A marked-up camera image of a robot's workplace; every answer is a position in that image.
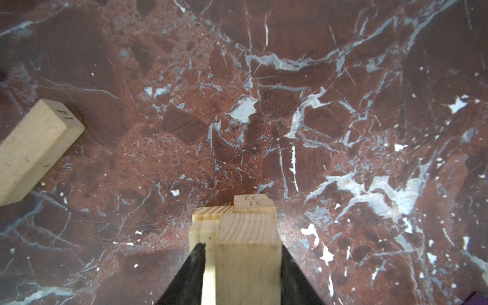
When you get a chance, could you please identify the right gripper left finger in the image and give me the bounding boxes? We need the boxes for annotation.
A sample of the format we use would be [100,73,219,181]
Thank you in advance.
[155,244,205,305]

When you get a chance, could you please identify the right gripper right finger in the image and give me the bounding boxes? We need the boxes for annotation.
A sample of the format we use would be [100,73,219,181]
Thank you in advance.
[281,254,325,305]

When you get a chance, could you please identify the wood block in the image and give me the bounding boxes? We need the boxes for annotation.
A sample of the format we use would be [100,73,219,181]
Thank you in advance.
[233,194,278,222]
[189,220,219,304]
[1,99,85,206]
[192,205,235,222]
[215,213,282,304]

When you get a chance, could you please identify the purple block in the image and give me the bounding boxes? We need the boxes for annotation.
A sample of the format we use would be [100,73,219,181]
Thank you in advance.
[462,292,488,305]

